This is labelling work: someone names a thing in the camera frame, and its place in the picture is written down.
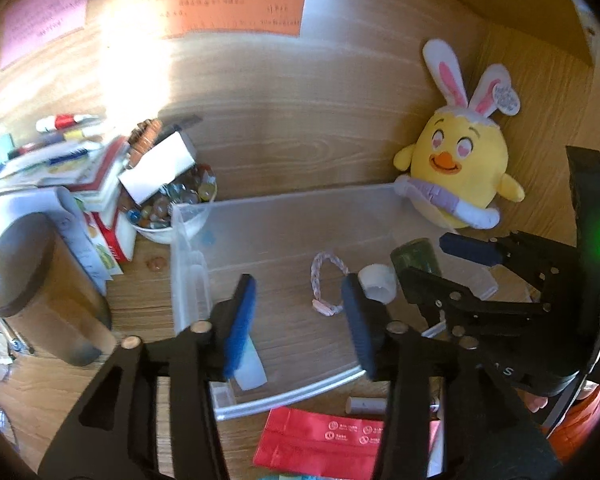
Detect red white carton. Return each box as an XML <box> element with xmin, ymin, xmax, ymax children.
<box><xmin>87</xmin><ymin>210</ymin><xmax>136</xmax><ymax>276</ymax></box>

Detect pink paper note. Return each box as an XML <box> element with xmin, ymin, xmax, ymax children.
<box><xmin>0</xmin><ymin>0</ymin><xmax>92</xmax><ymax>72</ymax></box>

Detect pink white braided bracelet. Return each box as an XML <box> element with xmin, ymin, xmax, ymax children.
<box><xmin>310</xmin><ymin>251</ymin><xmax>349</xmax><ymax>317</ymax></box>

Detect white card box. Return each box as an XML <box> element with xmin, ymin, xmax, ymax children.
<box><xmin>118</xmin><ymin>131</ymin><xmax>197</xmax><ymax>206</ymax></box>

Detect red white marker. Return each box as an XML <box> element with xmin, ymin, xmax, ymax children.
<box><xmin>36</xmin><ymin>113</ymin><xmax>101</xmax><ymax>133</ymax></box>

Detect orange paper note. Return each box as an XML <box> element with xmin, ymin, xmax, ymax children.
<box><xmin>162</xmin><ymin>0</ymin><xmax>308</xmax><ymax>40</ymax></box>

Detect brown canister with dark lid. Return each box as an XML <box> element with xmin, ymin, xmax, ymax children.
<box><xmin>0</xmin><ymin>212</ymin><xmax>113</xmax><ymax>367</ymax></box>

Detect red foil packet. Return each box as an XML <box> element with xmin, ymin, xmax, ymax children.
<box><xmin>254</xmin><ymin>406</ymin><xmax>441</xmax><ymax>476</ymax></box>

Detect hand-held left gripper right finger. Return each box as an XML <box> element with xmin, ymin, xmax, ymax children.
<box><xmin>341</xmin><ymin>274</ymin><xmax>566</xmax><ymax>480</ymax></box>

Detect yellow chick plush toy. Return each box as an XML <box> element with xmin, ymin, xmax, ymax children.
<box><xmin>393</xmin><ymin>37</ymin><xmax>527</xmax><ymax>231</ymax></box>

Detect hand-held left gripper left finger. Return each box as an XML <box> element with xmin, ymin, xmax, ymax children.
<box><xmin>37</xmin><ymin>274</ymin><xmax>257</xmax><ymax>480</ymax></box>

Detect translucent white block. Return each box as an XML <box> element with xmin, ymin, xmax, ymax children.
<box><xmin>232</xmin><ymin>335</ymin><xmax>268</xmax><ymax>392</ymax></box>

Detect white bowl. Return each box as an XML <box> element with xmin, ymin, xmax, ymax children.
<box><xmin>126</xmin><ymin>162</ymin><xmax>218</xmax><ymax>245</ymax></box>

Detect clear plastic storage box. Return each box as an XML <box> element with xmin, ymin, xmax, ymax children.
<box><xmin>170</xmin><ymin>182</ymin><xmax>501</xmax><ymax>421</ymax></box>

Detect cream white cylinder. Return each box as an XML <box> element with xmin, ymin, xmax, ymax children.
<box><xmin>346</xmin><ymin>396</ymin><xmax>388</xmax><ymax>416</ymax></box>

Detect wire frame glasses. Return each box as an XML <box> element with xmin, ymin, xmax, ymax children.
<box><xmin>0</xmin><ymin>330</ymin><xmax>36</xmax><ymax>386</ymax></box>

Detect yellow white marker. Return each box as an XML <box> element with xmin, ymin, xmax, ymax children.
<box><xmin>45</xmin><ymin>127</ymin><xmax>106</xmax><ymax>144</ymax></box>

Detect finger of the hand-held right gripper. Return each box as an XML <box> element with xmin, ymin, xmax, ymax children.
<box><xmin>400</xmin><ymin>266</ymin><xmax>556</xmax><ymax>356</ymax></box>
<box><xmin>440</xmin><ymin>230</ymin><xmax>578</xmax><ymax>306</ymax></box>

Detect stack of books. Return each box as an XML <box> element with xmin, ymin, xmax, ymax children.
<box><xmin>0</xmin><ymin>120</ymin><xmax>131</xmax><ymax>211</ymax></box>

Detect brown hair clip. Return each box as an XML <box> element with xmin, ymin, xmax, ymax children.
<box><xmin>129</xmin><ymin>119</ymin><xmax>162</xmax><ymax>168</ymax></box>

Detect dark green bottle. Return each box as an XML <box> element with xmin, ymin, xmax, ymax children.
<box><xmin>391</xmin><ymin>238</ymin><xmax>441</xmax><ymax>281</ymax></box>

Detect pile of glass marbles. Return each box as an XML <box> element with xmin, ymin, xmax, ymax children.
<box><xmin>127</xmin><ymin>165</ymin><xmax>217</xmax><ymax>231</ymax></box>

